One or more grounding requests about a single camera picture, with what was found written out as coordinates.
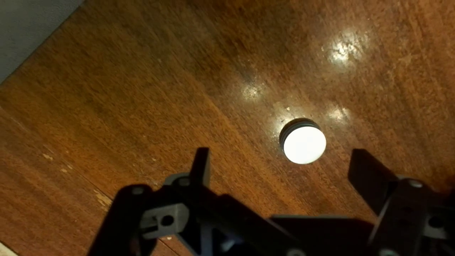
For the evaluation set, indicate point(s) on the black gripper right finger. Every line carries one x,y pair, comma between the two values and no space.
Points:
372,179

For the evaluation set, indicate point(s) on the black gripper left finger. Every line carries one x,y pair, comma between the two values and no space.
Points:
200,170

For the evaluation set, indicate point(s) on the small white round lid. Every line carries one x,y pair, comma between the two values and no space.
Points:
302,140

